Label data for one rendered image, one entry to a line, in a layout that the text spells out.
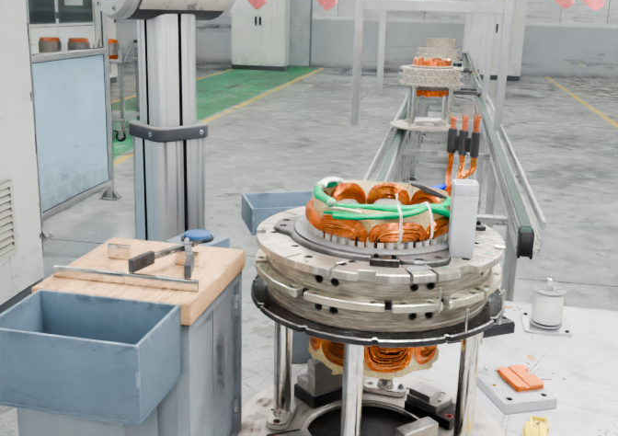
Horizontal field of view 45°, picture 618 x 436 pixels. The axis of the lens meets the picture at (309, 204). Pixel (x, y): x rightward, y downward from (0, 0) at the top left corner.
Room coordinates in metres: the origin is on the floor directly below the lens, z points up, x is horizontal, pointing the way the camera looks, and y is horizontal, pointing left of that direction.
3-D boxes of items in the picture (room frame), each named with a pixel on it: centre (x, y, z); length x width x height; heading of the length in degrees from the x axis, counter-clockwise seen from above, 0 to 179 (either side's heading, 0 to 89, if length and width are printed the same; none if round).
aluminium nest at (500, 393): (1.11, -0.34, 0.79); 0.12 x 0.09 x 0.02; 15
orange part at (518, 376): (1.12, -0.35, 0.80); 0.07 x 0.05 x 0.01; 15
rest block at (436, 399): (1.00, -0.19, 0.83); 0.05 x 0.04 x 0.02; 46
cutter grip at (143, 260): (0.83, 0.19, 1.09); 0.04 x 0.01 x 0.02; 154
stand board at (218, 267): (0.87, 0.20, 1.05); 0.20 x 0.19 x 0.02; 168
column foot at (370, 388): (1.06, -0.13, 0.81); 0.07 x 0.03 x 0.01; 75
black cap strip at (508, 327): (1.34, -0.32, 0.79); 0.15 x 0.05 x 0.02; 113
